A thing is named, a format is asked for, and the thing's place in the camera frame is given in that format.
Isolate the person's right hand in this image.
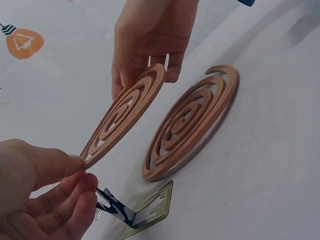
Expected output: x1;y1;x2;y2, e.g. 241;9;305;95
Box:
111;0;199;95

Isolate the person's left hand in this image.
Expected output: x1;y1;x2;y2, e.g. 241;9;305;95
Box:
0;138;99;240

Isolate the brown spiral mosquito coil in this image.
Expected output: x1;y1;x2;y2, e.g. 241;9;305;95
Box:
79;63;167;171
141;64;241;182

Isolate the gold metal coil stand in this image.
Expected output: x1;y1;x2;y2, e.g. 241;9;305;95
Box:
95;179;175;237

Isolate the black wrist band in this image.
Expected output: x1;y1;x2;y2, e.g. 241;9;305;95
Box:
236;0;257;8

